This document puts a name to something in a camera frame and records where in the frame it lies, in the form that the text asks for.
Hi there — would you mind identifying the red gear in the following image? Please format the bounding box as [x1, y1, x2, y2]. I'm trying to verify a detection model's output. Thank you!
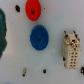
[25, 0, 41, 21]

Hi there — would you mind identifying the dark green object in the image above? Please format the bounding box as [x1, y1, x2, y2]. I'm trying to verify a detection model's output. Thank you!
[0, 9, 7, 59]

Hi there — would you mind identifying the beige electrical connector block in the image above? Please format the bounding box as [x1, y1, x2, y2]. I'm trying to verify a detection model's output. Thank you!
[62, 31, 81, 69]

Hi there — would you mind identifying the blue gear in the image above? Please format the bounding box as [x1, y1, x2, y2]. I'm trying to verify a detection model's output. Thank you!
[30, 25, 49, 51]

